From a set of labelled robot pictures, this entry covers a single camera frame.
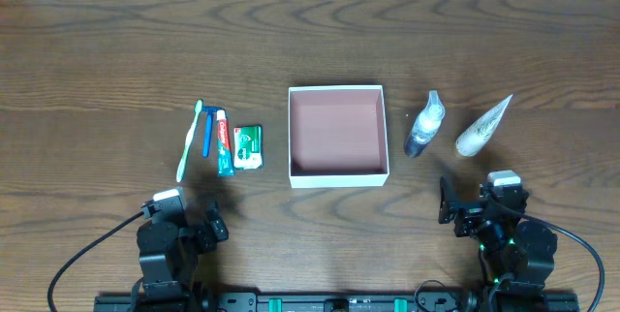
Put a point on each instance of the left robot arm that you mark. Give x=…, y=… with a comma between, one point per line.
x=169, y=248

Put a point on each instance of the Colgate toothpaste tube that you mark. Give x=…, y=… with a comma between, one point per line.
x=225, y=158

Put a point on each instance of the white patterned lotion tube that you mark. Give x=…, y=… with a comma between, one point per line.
x=476, y=136

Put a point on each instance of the green white toothbrush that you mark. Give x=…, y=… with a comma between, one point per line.
x=188, y=141

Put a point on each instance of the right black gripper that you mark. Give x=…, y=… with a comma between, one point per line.
x=465, y=212

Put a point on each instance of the white box pink interior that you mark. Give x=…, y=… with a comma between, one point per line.
x=337, y=136

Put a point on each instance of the blue disposable razor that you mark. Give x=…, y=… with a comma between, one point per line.
x=210, y=113

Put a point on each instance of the clear spray bottle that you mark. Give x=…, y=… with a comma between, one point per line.
x=425, y=126

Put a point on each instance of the green Dettol soap pack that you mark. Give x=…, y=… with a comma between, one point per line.
x=248, y=148

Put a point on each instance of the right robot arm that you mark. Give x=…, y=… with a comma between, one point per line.
x=511, y=246

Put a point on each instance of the black mounting rail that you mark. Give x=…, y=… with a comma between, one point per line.
x=250, y=302

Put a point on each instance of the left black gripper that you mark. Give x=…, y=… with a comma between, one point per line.
x=205, y=234

